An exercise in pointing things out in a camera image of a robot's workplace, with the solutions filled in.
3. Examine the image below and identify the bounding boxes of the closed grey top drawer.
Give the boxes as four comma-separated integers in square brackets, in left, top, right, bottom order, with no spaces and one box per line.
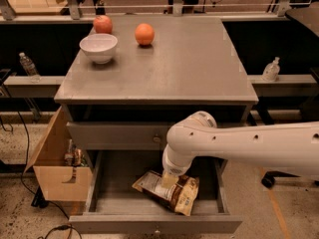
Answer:
[67,121,171,150]

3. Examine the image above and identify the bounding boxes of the hand sanitizer bottle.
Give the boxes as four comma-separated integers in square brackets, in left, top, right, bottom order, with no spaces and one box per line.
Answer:
[262,57,280,82]

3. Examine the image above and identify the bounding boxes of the black office chair base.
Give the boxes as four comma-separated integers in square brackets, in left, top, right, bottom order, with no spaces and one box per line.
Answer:
[261,171,319,189]

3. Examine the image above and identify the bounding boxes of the red apple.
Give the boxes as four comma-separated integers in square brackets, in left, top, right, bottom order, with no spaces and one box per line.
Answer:
[93,15,113,34]

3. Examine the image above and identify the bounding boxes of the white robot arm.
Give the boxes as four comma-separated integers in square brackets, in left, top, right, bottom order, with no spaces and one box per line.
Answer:
[161,111,319,188]

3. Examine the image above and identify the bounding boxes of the open grey middle drawer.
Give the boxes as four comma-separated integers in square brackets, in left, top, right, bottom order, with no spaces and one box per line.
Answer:
[70,150,242,234]

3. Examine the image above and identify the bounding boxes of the brown chip bag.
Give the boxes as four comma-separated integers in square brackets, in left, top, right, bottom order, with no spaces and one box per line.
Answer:
[132,170,199,216]

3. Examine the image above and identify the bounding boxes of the white bowl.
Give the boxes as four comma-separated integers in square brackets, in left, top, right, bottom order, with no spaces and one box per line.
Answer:
[79,33,118,64]

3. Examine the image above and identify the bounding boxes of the cardboard box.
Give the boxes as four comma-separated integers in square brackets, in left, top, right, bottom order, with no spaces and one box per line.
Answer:
[25,108,93,201]

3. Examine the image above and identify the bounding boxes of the orange fruit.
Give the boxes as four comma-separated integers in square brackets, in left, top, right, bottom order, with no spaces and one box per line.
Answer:
[135,23,155,46]

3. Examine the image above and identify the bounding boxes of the black floor cable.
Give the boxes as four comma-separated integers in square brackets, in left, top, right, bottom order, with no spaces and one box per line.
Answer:
[0,83,83,239]

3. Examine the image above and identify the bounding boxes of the grey wooden drawer cabinet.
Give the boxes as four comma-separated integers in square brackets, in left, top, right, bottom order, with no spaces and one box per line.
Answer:
[54,14,259,171]

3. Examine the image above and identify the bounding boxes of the clear plastic water bottle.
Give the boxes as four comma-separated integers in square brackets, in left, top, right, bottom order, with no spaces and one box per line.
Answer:
[19,52,41,83]

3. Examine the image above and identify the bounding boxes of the snack packets in box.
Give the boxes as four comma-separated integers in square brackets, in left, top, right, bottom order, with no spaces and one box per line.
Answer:
[64,139,88,167]

